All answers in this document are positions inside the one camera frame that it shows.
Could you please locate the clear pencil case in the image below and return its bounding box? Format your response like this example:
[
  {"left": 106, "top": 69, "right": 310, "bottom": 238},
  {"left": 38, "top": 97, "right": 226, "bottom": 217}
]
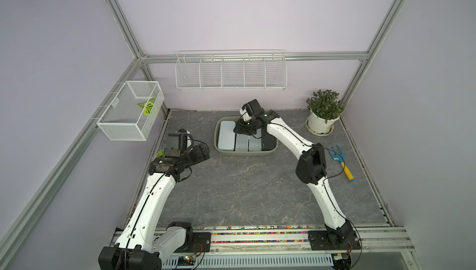
[
  {"left": 234, "top": 134, "right": 249, "bottom": 152},
  {"left": 248, "top": 136, "right": 262, "bottom": 152}
]

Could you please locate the black pencil case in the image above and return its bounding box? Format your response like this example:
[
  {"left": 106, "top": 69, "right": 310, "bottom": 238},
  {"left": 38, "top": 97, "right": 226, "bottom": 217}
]
[{"left": 261, "top": 126, "right": 277, "bottom": 151}]

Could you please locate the light blue pencil case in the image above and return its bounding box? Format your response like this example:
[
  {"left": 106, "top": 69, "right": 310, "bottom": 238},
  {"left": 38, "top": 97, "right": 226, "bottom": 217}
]
[{"left": 217, "top": 120, "right": 236, "bottom": 151}]

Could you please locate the grey-green plastic storage box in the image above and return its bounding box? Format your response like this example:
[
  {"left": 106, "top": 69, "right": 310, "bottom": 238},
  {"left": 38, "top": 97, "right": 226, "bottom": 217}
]
[{"left": 214, "top": 116, "right": 279, "bottom": 156}]

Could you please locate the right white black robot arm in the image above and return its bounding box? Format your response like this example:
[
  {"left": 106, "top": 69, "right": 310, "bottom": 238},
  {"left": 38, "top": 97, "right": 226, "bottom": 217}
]
[{"left": 236, "top": 107, "right": 358, "bottom": 249}]

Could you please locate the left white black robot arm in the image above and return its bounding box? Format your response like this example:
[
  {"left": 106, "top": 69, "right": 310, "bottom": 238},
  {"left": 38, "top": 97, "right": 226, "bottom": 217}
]
[{"left": 98, "top": 143, "right": 209, "bottom": 270}]

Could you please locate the green leaf toy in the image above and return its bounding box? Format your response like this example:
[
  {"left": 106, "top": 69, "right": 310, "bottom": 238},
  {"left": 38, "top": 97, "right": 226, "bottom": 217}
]
[{"left": 138, "top": 97, "right": 156, "bottom": 116}]

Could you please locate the large potted green plant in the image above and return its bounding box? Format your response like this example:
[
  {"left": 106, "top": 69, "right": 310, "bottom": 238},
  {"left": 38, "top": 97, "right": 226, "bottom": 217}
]
[{"left": 306, "top": 90, "right": 345, "bottom": 136}]

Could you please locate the blue yellow garden fork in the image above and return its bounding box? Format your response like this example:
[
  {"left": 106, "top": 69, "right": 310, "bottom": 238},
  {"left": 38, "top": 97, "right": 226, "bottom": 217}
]
[{"left": 328, "top": 145, "right": 355, "bottom": 182}]

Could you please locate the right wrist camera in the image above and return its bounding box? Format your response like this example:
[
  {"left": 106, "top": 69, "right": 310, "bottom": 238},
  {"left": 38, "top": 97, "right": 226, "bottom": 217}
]
[{"left": 240, "top": 99, "right": 265, "bottom": 122}]

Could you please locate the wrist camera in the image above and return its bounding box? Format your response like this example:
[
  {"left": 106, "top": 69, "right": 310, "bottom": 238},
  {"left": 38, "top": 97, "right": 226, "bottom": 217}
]
[
  {"left": 240, "top": 99, "right": 265, "bottom": 122},
  {"left": 167, "top": 129, "right": 193, "bottom": 152}
]

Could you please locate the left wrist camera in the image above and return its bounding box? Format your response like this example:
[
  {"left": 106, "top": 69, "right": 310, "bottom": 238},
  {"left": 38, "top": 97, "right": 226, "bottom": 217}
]
[{"left": 167, "top": 129, "right": 193, "bottom": 152}]

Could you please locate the long white wire wall basket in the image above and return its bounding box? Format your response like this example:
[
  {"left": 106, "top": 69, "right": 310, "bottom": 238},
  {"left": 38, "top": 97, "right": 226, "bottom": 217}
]
[{"left": 175, "top": 51, "right": 288, "bottom": 90}]

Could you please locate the white mesh wall basket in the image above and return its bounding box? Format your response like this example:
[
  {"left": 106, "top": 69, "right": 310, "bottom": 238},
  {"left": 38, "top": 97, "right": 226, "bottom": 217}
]
[{"left": 96, "top": 81, "right": 164, "bottom": 141}]

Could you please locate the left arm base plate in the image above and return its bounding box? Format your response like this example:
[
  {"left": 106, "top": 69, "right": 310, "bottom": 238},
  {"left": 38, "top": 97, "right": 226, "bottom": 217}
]
[{"left": 174, "top": 232, "right": 211, "bottom": 253}]

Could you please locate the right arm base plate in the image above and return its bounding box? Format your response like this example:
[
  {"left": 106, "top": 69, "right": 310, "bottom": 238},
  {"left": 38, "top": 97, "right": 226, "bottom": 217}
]
[{"left": 308, "top": 230, "right": 361, "bottom": 251}]

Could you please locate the aluminium rail frame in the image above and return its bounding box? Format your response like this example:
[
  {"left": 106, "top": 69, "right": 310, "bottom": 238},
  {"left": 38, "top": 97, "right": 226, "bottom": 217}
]
[{"left": 100, "top": 225, "right": 421, "bottom": 270}]

